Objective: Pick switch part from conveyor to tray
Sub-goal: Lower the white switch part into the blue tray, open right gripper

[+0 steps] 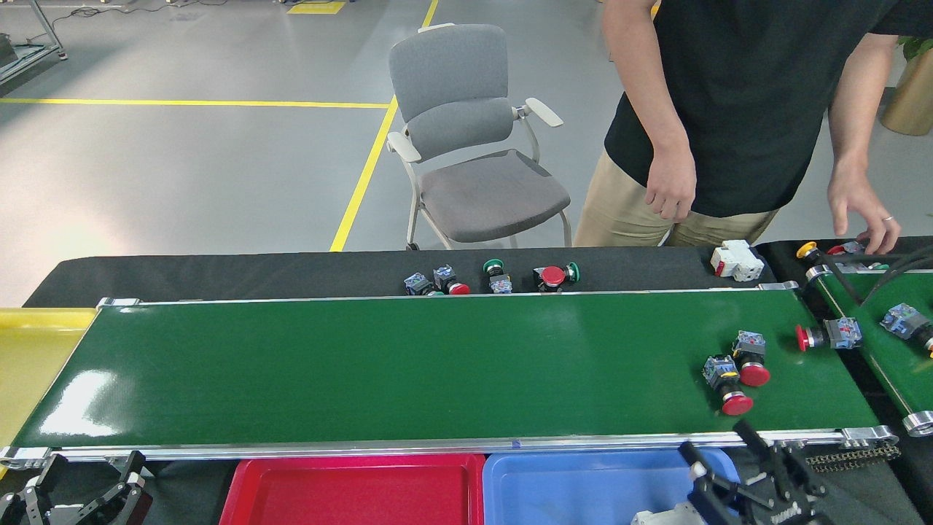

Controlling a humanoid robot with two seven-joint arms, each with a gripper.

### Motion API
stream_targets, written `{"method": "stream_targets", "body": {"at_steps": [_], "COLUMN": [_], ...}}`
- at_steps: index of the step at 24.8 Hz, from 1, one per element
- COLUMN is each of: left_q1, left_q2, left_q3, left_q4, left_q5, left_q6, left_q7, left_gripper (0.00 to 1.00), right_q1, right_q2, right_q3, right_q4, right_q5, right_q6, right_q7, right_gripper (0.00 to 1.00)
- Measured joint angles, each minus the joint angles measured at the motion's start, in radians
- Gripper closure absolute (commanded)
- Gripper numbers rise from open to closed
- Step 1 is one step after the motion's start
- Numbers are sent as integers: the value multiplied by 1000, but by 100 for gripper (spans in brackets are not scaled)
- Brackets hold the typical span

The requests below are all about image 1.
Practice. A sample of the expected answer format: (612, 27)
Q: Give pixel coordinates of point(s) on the person's left hand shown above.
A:
(864, 200)

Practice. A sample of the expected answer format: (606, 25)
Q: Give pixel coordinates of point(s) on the long green conveyor belt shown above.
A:
(437, 364)

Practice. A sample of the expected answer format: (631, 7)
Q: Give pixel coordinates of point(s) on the green plant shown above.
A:
(920, 47)

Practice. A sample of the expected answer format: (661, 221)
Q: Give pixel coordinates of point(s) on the grey metal rack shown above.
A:
(29, 58)

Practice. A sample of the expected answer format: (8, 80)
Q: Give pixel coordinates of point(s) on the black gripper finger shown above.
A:
(137, 467)
(55, 468)

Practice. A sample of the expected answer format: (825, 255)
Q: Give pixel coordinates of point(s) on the white circuit breaker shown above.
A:
(663, 518)
(738, 260)

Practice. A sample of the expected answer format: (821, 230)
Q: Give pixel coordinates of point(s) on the person's right forearm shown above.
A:
(656, 109)

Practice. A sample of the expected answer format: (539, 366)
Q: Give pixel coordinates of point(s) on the person's left forearm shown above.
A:
(851, 124)

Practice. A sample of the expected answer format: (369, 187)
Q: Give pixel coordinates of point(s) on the red plastic tray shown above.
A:
(350, 496)

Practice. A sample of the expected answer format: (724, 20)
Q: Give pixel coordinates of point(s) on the green feeder conveyor belt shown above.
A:
(911, 379)

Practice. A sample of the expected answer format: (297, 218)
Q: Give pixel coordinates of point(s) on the person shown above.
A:
(751, 109)

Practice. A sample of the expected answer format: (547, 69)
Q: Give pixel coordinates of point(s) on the golden plant pot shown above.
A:
(911, 102)

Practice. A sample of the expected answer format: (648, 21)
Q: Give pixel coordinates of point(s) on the dark grey box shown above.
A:
(6, 49)

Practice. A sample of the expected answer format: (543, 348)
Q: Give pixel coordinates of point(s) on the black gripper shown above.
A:
(794, 514)

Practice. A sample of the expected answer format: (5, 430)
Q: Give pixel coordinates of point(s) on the green push button switch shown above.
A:
(501, 283)
(574, 272)
(417, 283)

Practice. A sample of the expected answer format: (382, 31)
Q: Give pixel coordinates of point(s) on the person's right hand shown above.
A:
(670, 186)

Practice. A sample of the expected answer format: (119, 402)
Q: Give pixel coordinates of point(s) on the yellow push button switch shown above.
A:
(902, 321)
(806, 250)

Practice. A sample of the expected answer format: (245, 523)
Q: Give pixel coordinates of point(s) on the yellow plastic tray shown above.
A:
(29, 364)

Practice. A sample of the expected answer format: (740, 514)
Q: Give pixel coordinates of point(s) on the grey office chair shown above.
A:
(452, 73)

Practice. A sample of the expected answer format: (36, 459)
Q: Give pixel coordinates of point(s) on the blue plastic tray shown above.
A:
(568, 488)

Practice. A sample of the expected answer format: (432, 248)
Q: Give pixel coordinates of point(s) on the large black cloth table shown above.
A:
(219, 273)

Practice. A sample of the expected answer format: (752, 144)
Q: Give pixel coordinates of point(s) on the red push button switch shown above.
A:
(849, 249)
(749, 343)
(842, 332)
(720, 370)
(553, 275)
(443, 277)

